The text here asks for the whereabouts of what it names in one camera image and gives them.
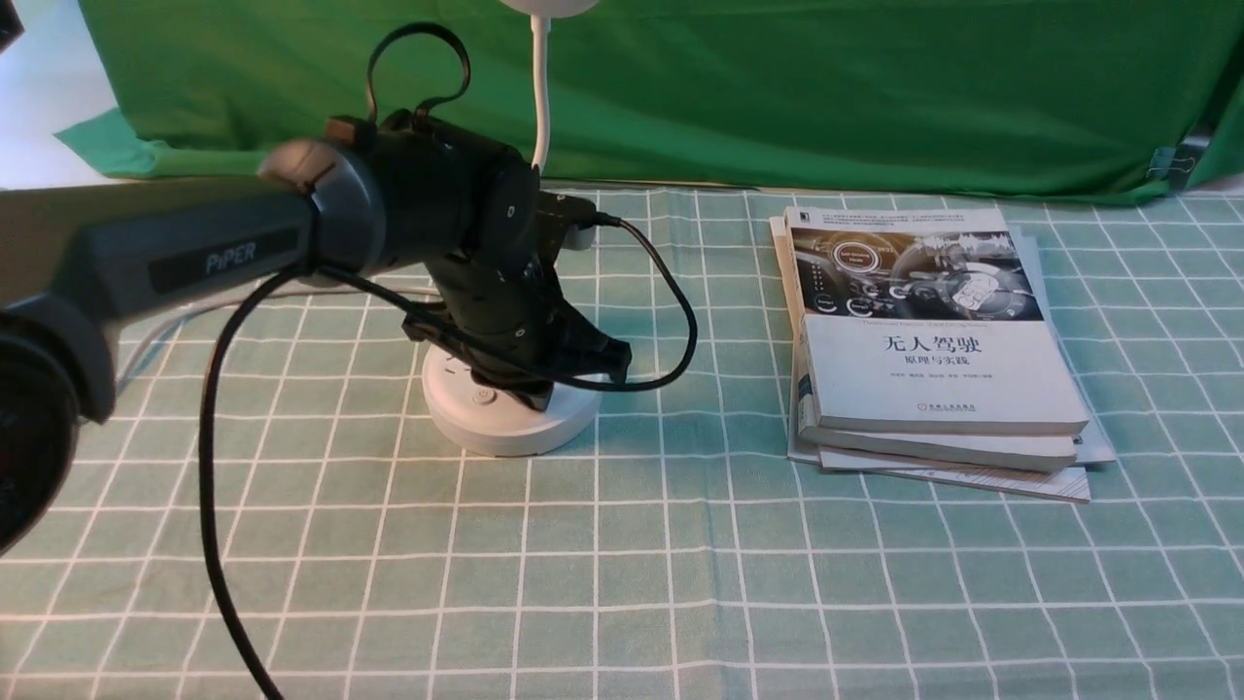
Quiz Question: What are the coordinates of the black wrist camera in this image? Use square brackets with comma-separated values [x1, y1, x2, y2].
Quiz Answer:
[532, 191, 600, 261]

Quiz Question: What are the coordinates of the white top book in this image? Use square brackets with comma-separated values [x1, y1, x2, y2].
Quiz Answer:
[782, 205, 1090, 436]

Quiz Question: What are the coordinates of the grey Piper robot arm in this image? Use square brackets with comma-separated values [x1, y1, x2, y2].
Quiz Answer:
[1, 109, 632, 550]

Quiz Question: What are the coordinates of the green backdrop cloth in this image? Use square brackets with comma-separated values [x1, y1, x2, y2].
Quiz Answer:
[58, 1, 1243, 203]

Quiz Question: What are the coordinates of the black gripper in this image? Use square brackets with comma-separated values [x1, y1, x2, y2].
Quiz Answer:
[379, 109, 632, 385]

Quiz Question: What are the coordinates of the white book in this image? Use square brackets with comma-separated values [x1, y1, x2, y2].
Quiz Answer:
[782, 205, 1090, 436]
[791, 347, 1079, 472]

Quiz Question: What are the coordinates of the white desk lamp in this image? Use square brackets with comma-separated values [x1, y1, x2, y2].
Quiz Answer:
[420, 1, 605, 458]

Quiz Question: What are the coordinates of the bottom striped white booklet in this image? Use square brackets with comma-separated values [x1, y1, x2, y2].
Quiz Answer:
[787, 433, 1091, 504]

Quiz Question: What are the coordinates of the clear binder clip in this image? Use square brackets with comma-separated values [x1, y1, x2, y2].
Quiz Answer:
[1146, 133, 1210, 191]

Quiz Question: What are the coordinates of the black camera cable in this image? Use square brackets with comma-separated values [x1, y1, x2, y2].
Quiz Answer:
[198, 21, 699, 700]

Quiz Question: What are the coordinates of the green checkered tablecloth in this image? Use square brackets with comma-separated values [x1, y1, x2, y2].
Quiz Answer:
[0, 185, 1244, 700]

